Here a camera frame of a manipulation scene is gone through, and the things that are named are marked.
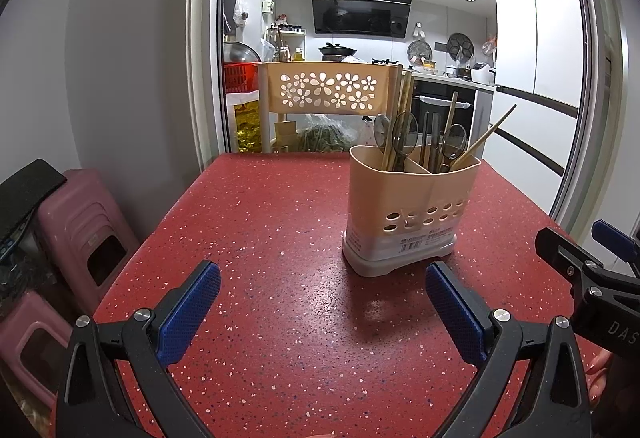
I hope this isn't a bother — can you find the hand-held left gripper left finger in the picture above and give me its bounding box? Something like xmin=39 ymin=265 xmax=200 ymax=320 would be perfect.
xmin=55 ymin=260 xmax=223 ymax=438

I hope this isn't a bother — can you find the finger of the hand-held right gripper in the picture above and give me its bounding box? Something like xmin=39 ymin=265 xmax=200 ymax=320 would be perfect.
xmin=591 ymin=220 xmax=640 ymax=264
xmin=535 ymin=227 xmax=607 ymax=291

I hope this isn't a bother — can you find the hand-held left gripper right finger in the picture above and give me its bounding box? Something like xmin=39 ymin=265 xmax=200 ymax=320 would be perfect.
xmin=424 ymin=261 xmax=594 ymax=438

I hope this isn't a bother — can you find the beige plastic utensil holder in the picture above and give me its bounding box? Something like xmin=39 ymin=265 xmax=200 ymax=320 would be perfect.
xmin=342 ymin=144 xmax=484 ymax=279

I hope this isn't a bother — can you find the metal spoon with black handle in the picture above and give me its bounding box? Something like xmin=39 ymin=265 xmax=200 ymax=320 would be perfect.
xmin=372 ymin=113 xmax=392 ymax=150

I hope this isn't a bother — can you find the person's right hand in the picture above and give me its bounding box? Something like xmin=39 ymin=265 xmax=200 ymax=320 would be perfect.
xmin=584 ymin=349 xmax=614 ymax=412

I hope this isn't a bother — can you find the pink plastic stool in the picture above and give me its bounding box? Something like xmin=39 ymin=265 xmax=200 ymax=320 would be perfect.
xmin=37 ymin=169 xmax=141 ymax=314
xmin=0 ymin=290 xmax=76 ymax=412

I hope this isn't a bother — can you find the dark plastic bag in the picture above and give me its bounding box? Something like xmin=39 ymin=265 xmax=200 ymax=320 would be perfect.
xmin=0 ymin=238 xmax=56 ymax=304

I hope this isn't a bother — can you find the yellow printed bag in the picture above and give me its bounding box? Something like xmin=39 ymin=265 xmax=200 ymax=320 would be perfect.
xmin=234 ymin=101 xmax=264 ymax=154

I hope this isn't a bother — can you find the small cardboard box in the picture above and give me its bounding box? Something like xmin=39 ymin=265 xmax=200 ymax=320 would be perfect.
xmin=273 ymin=120 xmax=299 ymax=154

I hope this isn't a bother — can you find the white rice cooker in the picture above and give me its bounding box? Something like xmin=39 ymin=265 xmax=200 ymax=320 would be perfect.
xmin=470 ymin=62 xmax=497 ymax=86

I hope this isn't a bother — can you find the black flat object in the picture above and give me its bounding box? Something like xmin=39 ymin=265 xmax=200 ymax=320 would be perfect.
xmin=0 ymin=159 xmax=68 ymax=239

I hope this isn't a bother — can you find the black built-in oven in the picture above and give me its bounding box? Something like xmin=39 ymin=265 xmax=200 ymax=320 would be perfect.
xmin=412 ymin=80 xmax=476 ymax=147

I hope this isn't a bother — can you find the white refrigerator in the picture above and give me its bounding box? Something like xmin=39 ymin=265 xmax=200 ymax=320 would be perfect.
xmin=492 ymin=0 xmax=589 ymax=179

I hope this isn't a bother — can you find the bag of green vegetables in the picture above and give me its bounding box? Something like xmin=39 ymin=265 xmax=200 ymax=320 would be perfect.
xmin=297 ymin=113 xmax=359 ymax=153

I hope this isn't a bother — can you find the red plastic basket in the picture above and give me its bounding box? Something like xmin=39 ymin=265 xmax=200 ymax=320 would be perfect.
xmin=223 ymin=62 xmax=260 ymax=93

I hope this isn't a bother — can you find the round perforated metal rack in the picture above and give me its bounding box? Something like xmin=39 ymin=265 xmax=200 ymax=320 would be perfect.
xmin=446 ymin=32 xmax=475 ymax=59
xmin=406 ymin=40 xmax=433 ymax=64

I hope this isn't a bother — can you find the beige flower-cutout storage cart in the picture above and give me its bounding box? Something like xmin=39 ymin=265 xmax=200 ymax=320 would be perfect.
xmin=255 ymin=61 xmax=404 ymax=154

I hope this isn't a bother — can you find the large metal bowl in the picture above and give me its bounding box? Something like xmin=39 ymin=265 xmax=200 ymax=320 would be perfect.
xmin=223 ymin=41 xmax=261 ymax=65

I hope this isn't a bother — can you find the white spice rack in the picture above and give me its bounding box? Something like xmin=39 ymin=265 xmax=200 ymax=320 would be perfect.
xmin=264 ymin=24 xmax=307 ymax=64

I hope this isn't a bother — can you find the black cooking pot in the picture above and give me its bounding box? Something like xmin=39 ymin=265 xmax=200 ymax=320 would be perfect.
xmin=318 ymin=42 xmax=359 ymax=61

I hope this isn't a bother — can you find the black range hood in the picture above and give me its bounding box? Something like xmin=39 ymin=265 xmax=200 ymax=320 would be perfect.
xmin=309 ymin=0 xmax=415 ymax=39

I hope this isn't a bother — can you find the silver door frame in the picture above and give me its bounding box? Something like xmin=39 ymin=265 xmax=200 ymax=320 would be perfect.
xmin=187 ymin=0 xmax=629 ymax=229

